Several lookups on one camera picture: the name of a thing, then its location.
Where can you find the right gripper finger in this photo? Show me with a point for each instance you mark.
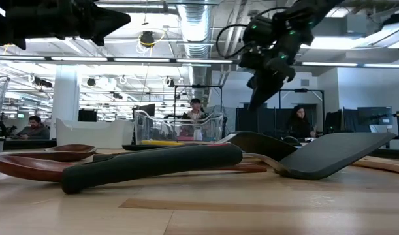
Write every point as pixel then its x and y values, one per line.
pixel 271 89
pixel 258 86

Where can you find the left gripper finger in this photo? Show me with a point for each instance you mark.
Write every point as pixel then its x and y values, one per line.
pixel 101 11
pixel 101 27

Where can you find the black rounded turner spatula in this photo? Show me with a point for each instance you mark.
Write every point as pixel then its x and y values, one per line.
pixel 261 143

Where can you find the yellow silicone spoon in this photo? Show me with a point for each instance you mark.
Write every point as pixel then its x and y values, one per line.
pixel 163 143

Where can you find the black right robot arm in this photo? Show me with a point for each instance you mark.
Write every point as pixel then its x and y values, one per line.
pixel 303 16

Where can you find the black partition screen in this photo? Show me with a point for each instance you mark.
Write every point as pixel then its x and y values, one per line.
pixel 271 122

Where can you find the long ceiling light strip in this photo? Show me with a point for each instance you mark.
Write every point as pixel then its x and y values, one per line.
pixel 88 59
pixel 349 64

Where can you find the person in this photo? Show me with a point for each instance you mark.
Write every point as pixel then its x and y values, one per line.
pixel 298 124
pixel 195 114
pixel 34 129

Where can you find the black computer monitor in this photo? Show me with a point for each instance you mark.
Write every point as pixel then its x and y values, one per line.
pixel 87 115
pixel 145 109
pixel 333 120
pixel 372 114

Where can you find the white round pillar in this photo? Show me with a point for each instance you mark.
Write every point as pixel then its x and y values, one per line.
pixel 66 98

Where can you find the white plastic bin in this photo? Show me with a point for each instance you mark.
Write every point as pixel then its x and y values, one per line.
pixel 94 134

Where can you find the dark wooden spoon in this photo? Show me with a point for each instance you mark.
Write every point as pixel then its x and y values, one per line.
pixel 29 168
pixel 72 148

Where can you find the light wooden slotted spoon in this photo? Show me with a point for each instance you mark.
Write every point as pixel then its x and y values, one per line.
pixel 107 153

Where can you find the black square turner spatula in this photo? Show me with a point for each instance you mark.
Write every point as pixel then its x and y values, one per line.
pixel 153 163

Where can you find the black gantry frame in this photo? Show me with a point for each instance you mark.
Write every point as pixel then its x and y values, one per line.
pixel 199 86
pixel 300 90

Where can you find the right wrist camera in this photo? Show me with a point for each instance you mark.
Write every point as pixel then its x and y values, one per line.
pixel 261 32

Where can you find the silver ventilation duct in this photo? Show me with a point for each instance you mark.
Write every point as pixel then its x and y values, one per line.
pixel 194 32

